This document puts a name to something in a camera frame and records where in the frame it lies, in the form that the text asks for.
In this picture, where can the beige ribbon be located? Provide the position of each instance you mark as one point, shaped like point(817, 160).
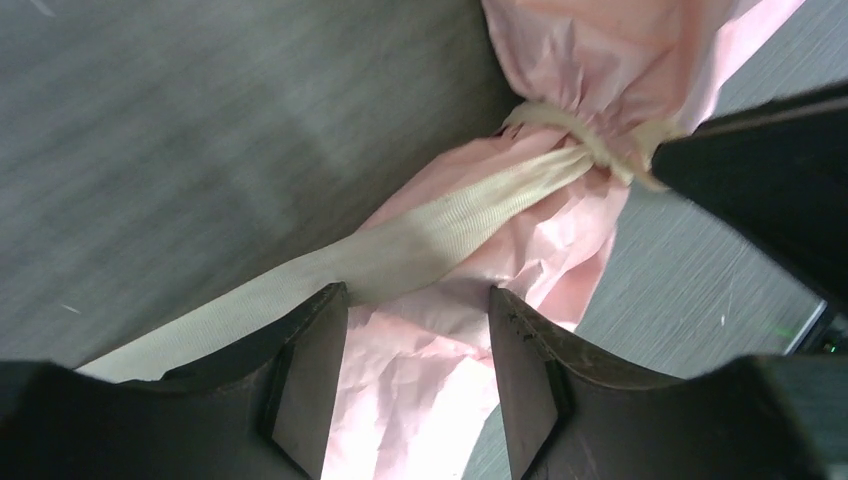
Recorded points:
point(400, 255)

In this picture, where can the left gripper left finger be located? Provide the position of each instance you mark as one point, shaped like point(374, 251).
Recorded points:
point(259, 408)

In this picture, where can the pink flower bouquet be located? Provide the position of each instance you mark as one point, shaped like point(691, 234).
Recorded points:
point(417, 380)

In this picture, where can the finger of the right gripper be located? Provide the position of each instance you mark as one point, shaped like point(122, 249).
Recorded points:
point(777, 174)

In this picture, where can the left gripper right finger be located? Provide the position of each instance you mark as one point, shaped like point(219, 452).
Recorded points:
point(572, 410)

